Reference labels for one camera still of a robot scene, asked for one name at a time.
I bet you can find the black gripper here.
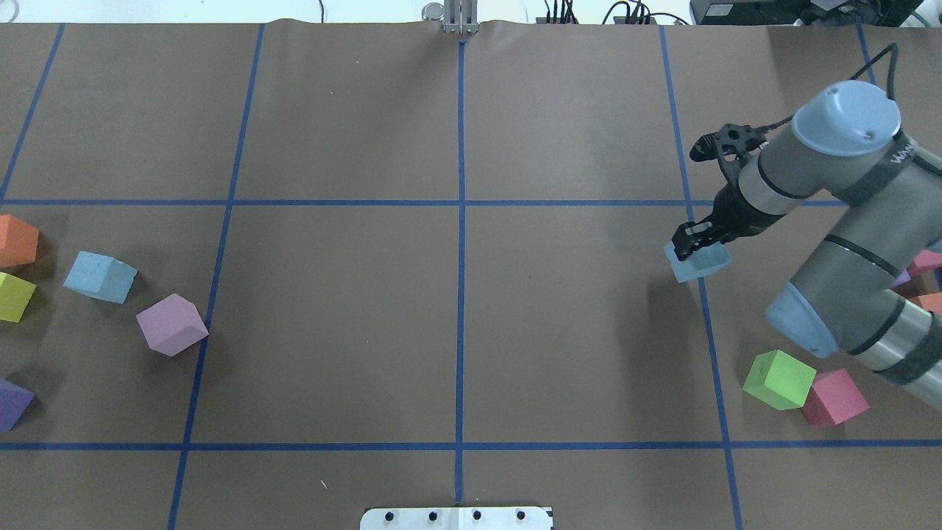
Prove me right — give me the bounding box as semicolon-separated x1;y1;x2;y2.
673;124;770;261

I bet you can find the light blue foam block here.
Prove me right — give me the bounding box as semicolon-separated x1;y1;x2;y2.
63;251;138;304
663;242;734;284

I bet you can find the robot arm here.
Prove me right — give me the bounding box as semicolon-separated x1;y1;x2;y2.
664;80;941;409

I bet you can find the green foam block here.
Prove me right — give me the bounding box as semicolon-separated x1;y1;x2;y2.
743;350;817;411

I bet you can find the dark pink foam block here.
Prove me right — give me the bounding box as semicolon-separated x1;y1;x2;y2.
801;369;871;427

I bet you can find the purple foam block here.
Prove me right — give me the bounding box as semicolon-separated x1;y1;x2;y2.
891;269;912;289
1;379;36;432

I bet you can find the orange foam block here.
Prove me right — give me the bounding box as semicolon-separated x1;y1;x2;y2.
1;214;40;268
912;292;942;315

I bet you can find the light pink foam block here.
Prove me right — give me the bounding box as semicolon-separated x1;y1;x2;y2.
135;293;209;358

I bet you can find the yellow foam block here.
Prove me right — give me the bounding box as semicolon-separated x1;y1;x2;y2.
1;272;37;323

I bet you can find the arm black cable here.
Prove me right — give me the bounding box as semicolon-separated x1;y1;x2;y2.
762;43;899;135

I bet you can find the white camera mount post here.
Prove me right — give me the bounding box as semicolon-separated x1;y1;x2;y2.
359;506;556;529

